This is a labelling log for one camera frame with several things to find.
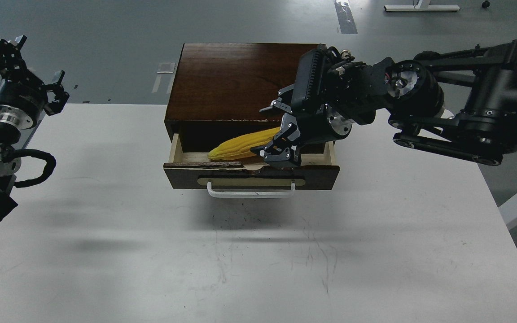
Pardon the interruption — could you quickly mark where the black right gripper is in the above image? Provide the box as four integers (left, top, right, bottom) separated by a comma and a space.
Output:
250, 61, 389, 168

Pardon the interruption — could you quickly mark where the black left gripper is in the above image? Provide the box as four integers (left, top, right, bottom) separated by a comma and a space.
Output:
0, 35, 70, 130

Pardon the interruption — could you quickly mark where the yellow corn cob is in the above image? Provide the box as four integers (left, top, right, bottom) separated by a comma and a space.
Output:
207, 127, 279, 161

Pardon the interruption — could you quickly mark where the wooden drawer with white handle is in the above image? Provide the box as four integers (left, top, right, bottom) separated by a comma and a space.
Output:
162, 134, 340, 192

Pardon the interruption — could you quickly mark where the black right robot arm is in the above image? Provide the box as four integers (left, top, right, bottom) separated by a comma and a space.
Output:
251, 39, 517, 168

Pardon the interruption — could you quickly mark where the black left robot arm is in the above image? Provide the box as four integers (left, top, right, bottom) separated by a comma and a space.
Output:
0, 35, 70, 222

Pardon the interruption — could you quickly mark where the dark wooden drawer cabinet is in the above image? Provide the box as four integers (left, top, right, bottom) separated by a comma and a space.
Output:
164, 43, 317, 144

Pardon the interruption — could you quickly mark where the grey floor tape strip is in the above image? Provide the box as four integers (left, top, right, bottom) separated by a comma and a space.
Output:
333, 0, 358, 35

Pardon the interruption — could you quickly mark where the white table leg base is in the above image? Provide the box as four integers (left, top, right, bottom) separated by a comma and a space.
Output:
383, 0, 461, 13

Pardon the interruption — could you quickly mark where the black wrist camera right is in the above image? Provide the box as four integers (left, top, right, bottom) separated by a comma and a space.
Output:
290, 44, 354, 116

